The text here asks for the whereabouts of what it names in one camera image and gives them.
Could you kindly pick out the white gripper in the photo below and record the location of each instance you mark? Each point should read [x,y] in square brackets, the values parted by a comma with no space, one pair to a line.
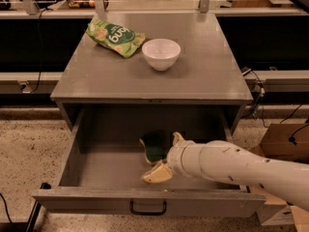
[177,159]

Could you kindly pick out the green yellow sponge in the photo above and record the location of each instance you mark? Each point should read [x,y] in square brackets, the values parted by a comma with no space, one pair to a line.
[154,148]

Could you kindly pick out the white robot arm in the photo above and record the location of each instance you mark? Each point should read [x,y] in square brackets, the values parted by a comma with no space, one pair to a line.
[227,163]

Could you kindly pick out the grey open top drawer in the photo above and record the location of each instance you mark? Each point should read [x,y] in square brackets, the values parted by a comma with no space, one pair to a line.
[102,168]

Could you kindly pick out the grey metal cabinet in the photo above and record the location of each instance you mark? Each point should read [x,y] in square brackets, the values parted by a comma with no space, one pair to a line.
[205,73]

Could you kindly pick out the white ceramic bowl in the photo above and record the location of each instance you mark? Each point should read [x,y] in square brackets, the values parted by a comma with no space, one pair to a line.
[161,54]

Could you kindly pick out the brown cardboard box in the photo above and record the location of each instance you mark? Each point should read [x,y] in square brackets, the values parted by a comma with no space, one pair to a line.
[283,142]

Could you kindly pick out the green chip bag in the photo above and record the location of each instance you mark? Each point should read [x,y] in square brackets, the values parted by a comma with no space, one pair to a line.
[115,37]

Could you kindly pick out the black floor stand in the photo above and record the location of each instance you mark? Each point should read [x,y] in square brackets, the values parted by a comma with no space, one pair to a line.
[27,226]

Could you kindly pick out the black drawer handle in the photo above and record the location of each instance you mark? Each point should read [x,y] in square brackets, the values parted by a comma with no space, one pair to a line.
[147,209]

